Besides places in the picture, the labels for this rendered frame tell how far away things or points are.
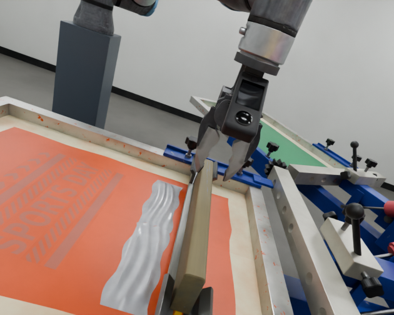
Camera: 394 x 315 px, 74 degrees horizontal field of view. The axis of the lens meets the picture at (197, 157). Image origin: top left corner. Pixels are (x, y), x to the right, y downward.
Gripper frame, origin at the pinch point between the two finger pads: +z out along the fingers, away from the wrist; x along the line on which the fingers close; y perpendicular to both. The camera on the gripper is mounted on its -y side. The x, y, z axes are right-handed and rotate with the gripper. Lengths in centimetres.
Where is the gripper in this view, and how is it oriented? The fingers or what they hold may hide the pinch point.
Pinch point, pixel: (212, 172)
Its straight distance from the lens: 47.1
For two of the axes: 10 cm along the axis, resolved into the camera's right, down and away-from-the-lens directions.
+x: -9.4, -3.3, -0.5
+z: -3.2, 8.5, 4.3
